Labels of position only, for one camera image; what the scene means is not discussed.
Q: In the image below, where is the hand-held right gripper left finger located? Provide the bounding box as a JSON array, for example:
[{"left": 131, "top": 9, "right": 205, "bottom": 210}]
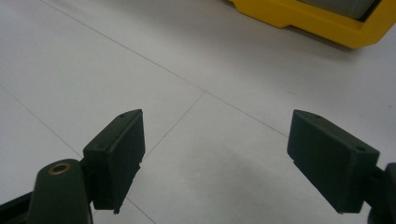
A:
[{"left": 82, "top": 108, "right": 147, "bottom": 215}]

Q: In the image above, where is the yellow and black drawer organizer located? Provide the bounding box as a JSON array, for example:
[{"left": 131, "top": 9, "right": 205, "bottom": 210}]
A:
[{"left": 228, "top": 0, "right": 396, "bottom": 49}]

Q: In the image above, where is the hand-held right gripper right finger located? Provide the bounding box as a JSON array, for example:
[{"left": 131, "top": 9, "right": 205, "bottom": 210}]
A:
[{"left": 287, "top": 109, "right": 381, "bottom": 215}]

